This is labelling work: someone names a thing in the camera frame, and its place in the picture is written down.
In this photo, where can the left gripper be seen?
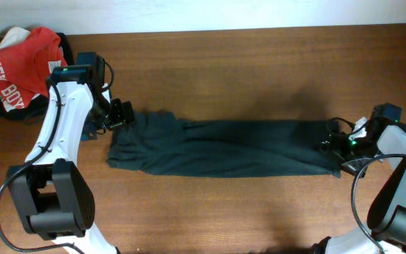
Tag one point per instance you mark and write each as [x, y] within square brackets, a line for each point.
[122, 116]

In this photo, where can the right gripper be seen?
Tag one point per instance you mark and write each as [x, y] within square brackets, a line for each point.
[356, 168]

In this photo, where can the dark green t-shirt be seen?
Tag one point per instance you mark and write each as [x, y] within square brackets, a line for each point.
[161, 144]

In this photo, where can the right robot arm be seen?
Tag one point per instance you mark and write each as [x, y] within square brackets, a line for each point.
[380, 137]

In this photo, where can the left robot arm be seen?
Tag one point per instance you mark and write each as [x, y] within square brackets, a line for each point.
[51, 197]

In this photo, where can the red printed t-shirt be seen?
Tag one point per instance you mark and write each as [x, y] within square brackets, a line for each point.
[25, 67]

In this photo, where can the black folded garment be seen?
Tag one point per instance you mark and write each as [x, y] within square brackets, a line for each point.
[39, 104]

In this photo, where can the white folded garment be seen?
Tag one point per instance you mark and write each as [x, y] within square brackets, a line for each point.
[12, 37]

